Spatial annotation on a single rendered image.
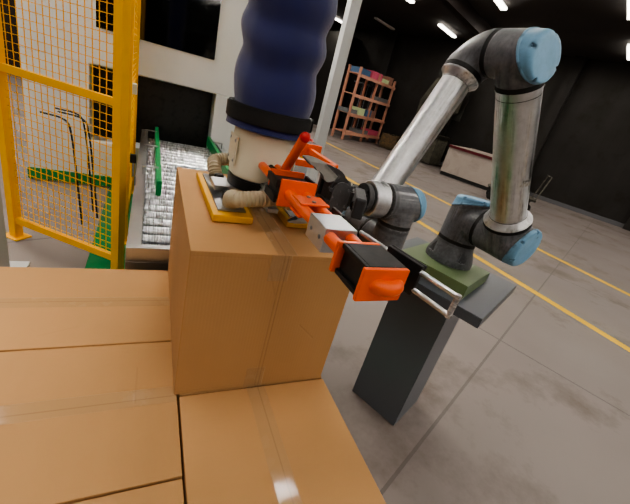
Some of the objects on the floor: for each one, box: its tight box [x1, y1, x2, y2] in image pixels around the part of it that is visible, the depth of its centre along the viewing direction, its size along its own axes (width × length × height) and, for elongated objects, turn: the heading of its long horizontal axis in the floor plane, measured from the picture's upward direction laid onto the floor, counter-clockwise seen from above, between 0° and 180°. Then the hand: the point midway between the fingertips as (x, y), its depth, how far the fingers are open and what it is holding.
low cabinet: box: [440, 145, 492, 190], centre depth 1075 cm, size 188×232×87 cm
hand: (295, 190), depth 76 cm, fingers open, 14 cm apart
